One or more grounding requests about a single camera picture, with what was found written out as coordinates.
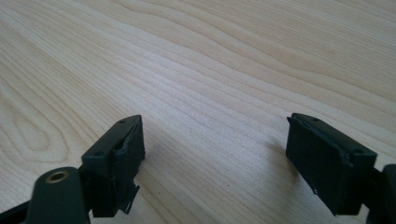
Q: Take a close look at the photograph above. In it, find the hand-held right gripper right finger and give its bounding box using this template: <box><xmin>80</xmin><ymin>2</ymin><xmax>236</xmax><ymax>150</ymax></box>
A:
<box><xmin>285</xmin><ymin>112</ymin><xmax>379</xmax><ymax>217</ymax></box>

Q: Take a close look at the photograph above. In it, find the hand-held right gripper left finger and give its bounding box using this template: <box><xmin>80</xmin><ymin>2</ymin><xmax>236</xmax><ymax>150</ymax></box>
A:
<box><xmin>80</xmin><ymin>114</ymin><xmax>147</xmax><ymax>218</ymax></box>

